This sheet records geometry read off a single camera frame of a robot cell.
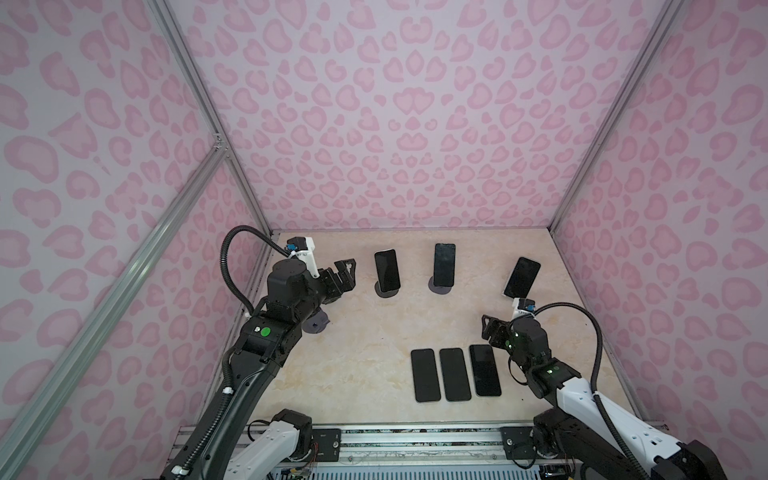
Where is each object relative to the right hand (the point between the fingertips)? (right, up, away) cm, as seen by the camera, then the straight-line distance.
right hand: (493, 318), depth 85 cm
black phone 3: (-11, -16, -1) cm, 19 cm away
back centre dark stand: (-12, +6, +18) cm, 23 cm away
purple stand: (-52, -3, +7) cm, 52 cm away
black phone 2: (+13, +11, +11) cm, 20 cm away
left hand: (-40, +17, -15) cm, 46 cm away
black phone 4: (-3, -14, -1) cm, 14 cm away
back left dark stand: (-31, +5, +15) cm, 35 cm away
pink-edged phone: (-19, -16, 0) cm, 25 cm away
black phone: (-12, +15, +13) cm, 23 cm away
